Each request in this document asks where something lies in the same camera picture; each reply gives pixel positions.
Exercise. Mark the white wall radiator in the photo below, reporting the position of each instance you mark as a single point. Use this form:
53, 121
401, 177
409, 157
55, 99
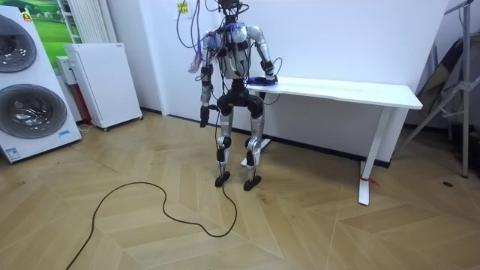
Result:
92, 18

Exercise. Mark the white washing machine tower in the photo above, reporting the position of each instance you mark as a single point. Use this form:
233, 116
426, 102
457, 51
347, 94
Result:
33, 93

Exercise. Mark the green landscape wall poster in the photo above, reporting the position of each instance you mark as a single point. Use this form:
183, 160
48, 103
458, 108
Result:
52, 26

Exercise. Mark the dark blue object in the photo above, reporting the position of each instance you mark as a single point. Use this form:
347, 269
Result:
257, 81

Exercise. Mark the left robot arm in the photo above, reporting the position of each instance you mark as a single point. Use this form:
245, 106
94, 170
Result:
206, 88

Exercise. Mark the robot body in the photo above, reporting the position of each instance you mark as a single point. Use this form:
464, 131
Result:
234, 60

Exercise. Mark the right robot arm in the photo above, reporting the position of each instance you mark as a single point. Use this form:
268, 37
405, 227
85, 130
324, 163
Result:
262, 45

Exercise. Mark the red floor object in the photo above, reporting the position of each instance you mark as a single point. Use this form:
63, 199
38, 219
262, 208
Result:
80, 105

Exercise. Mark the robot legs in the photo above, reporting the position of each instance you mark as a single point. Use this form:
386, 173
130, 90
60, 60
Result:
255, 116

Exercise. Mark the dark leaning board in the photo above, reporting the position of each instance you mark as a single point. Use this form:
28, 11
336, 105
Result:
446, 71

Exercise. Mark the red tape strip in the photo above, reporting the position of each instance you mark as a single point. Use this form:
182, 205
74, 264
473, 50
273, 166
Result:
369, 181

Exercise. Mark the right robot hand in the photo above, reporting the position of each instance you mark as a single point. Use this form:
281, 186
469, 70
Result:
270, 78

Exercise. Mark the small white box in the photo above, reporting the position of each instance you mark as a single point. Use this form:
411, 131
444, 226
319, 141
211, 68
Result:
64, 69

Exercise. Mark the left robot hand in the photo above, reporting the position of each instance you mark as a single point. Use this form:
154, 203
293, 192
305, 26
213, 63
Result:
204, 114

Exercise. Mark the grey metal tripod stand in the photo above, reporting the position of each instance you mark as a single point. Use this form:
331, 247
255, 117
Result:
465, 90

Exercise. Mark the yellow wall label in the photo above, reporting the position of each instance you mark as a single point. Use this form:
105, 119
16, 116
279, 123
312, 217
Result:
182, 8

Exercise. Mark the white desk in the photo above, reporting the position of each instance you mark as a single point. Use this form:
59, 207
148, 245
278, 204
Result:
337, 92

